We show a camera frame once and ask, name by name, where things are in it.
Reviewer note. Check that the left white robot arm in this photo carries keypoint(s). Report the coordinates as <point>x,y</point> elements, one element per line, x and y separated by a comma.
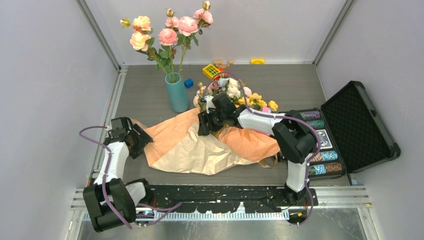
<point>110,202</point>

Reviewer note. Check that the wooden toy piece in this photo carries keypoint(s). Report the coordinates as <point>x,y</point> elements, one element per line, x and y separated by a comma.
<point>223,65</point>

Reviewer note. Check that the paper flower bouquet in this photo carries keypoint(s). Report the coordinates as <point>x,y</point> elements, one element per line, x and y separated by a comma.
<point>236,92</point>

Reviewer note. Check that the small blue cube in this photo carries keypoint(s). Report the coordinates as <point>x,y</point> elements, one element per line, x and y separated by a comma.
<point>188,83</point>

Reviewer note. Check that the pink plastic box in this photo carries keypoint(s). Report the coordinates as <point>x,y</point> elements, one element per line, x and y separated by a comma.
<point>266,110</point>

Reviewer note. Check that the tan satin ribbon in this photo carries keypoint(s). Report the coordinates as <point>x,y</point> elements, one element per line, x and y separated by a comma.
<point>269,162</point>

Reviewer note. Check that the yellow rose stems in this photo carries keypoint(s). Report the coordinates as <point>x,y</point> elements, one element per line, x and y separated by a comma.
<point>256,102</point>

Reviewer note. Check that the black poker chip case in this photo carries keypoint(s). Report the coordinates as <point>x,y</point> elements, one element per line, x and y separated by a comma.
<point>352,133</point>

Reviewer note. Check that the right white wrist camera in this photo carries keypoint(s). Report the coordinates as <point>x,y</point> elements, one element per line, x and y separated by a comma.
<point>208,104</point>

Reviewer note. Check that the teal ceramic vase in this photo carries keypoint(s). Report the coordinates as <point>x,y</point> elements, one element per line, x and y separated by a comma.
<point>177,94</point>

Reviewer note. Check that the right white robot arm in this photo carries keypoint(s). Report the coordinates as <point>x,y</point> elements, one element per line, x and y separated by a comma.
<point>297,140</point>

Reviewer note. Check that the yellow toy block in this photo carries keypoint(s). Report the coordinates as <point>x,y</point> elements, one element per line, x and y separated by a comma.
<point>257,61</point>

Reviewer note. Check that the pink peach rose stems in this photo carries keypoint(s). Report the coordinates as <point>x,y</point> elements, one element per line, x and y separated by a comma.
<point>169,47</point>

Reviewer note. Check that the peach wrapping paper sheet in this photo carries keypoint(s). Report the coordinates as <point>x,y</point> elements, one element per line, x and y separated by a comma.
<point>177,147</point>

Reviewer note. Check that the colourful toy block house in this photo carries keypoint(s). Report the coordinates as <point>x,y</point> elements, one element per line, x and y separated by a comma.
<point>213,73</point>

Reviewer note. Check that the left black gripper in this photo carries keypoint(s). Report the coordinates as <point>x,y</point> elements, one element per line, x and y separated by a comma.
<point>143,140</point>

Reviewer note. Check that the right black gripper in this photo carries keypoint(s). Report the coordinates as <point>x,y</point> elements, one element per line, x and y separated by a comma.
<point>204,118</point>

